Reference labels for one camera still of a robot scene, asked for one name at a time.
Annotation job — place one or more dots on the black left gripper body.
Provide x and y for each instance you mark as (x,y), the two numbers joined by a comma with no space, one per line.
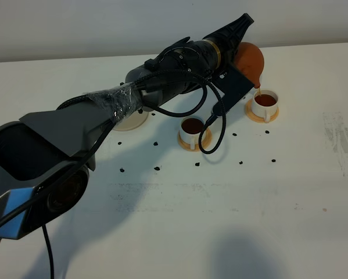
(207,57)

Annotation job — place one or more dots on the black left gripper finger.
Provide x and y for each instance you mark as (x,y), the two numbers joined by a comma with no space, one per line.
(231,35)

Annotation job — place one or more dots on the brown clay teapot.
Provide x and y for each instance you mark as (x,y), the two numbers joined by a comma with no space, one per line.
(249,60)

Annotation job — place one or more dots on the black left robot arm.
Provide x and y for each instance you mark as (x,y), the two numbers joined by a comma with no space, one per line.
(45,157)

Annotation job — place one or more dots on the white teacup near teapot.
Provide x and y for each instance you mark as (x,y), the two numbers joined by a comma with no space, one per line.
(190,129)

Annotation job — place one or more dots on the orange saucer near teapot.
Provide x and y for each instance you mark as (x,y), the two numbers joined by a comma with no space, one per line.
(208,139)

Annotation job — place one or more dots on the beige round teapot coaster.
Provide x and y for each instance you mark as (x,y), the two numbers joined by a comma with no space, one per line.
(132,122)

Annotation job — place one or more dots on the white teacup far right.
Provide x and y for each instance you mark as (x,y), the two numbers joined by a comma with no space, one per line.
(265,104)

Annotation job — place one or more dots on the orange saucer far right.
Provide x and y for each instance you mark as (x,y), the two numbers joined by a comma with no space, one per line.
(253,117)

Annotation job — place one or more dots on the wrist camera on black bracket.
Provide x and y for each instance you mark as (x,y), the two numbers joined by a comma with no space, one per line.
(234,85)

